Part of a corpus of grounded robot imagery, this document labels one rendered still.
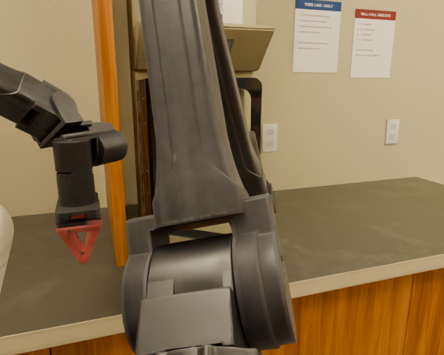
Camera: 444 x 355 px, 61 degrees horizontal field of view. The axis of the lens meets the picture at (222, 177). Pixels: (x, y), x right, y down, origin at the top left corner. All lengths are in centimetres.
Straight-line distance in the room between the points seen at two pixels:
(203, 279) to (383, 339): 100
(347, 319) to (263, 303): 87
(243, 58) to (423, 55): 119
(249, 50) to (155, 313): 83
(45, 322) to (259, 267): 64
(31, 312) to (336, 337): 73
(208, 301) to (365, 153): 168
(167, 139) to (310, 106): 142
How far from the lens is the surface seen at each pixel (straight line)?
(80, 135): 65
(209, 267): 24
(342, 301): 105
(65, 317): 83
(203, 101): 26
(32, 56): 142
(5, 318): 88
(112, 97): 89
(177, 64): 28
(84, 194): 64
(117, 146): 68
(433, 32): 207
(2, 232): 25
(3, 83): 63
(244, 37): 96
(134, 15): 100
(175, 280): 24
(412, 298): 121
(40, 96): 64
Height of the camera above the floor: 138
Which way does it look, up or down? 14 degrees down
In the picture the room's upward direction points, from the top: straight up
